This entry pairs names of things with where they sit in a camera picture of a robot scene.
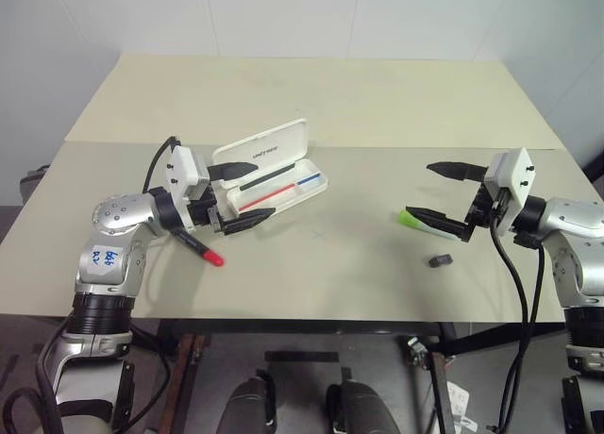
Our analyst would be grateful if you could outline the grey caster wheel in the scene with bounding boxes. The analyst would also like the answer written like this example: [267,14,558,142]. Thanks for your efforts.
[404,336,429,370]

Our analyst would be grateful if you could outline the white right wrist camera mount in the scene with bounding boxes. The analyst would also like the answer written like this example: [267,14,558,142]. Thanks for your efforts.
[485,145,537,240]

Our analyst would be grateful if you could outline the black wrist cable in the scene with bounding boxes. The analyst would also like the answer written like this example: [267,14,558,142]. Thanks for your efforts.
[143,135,183,194]
[488,202,548,434]

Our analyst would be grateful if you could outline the rusty brown table leg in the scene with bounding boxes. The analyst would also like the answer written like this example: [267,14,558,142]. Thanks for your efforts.
[158,333,212,434]
[426,350,457,434]

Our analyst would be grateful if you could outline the black strip on floor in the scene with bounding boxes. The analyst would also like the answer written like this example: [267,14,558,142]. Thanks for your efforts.
[263,351,341,365]

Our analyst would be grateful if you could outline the white plastic pencil case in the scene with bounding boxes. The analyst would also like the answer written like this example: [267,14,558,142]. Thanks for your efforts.
[210,117,330,219]

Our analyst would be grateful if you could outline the dark grey rounded shape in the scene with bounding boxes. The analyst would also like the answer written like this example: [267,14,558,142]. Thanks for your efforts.
[325,365,398,434]
[221,367,280,434]

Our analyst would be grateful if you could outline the black marker with red cap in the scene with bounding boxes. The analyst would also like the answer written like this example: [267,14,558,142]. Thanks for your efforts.
[169,228,228,268]

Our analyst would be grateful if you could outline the white paper tags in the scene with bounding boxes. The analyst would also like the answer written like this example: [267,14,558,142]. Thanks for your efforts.
[445,380,478,434]

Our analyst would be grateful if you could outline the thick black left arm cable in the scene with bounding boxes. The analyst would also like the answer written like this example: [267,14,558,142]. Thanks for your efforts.
[0,313,72,434]

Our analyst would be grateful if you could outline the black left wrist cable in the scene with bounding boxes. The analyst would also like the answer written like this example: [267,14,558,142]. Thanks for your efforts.
[143,135,183,194]

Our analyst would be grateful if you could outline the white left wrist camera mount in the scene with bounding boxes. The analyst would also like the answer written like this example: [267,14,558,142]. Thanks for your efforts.
[167,144,212,233]

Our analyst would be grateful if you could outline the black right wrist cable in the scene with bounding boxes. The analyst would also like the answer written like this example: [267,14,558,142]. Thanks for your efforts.
[488,202,548,434]

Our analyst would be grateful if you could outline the grey chair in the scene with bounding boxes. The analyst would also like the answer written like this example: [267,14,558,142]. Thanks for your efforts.
[18,163,51,205]

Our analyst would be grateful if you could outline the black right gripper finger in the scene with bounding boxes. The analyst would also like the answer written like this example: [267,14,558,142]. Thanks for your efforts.
[404,206,475,244]
[425,160,490,183]

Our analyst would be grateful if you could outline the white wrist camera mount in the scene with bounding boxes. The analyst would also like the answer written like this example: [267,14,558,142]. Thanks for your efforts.
[167,144,212,233]
[485,145,537,240]

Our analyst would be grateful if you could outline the black panel at wall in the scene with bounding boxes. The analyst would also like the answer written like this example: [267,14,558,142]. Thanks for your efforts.
[583,140,604,186]

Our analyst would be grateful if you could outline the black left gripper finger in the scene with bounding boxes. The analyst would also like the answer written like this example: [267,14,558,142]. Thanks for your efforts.
[221,207,277,238]
[207,161,260,183]

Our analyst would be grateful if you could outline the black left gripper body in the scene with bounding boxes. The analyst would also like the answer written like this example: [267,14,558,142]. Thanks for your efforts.
[186,182,227,236]

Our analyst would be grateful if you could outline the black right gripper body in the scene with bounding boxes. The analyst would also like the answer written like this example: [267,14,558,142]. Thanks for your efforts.
[463,180,509,233]

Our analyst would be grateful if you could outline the green and white highlighter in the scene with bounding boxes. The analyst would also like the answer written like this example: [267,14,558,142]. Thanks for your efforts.
[397,208,461,242]

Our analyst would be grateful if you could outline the black metal table frame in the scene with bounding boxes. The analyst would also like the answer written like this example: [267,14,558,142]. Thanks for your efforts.
[155,318,567,358]

